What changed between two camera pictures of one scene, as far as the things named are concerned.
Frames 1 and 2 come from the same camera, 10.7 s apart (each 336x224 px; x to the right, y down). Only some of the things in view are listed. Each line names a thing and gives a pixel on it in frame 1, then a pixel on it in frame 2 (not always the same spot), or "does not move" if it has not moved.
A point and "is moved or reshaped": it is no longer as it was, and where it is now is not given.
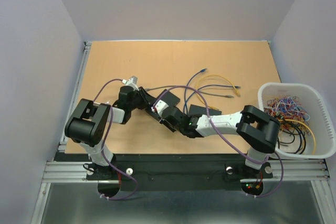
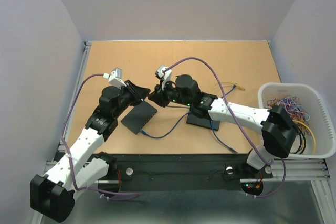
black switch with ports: (169, 98) is moved or reshaped
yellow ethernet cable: (237, 93) -> (238, 86)
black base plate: (182, 172) does not move
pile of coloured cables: (294, 126) does not move
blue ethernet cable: (202, 71) -> (144, 132)
